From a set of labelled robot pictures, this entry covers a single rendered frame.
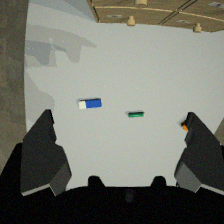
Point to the light wooden chest of drawers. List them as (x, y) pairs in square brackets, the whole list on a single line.
[(92, 7)]

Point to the blue and white eraser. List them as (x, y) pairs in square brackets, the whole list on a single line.
[(92, 103)]

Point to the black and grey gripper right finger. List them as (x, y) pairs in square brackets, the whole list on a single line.
[(201, 165)]

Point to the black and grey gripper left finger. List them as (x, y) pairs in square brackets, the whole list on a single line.
[(36, 171)]

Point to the green aa battery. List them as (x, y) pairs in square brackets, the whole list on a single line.
[(136, 114)]

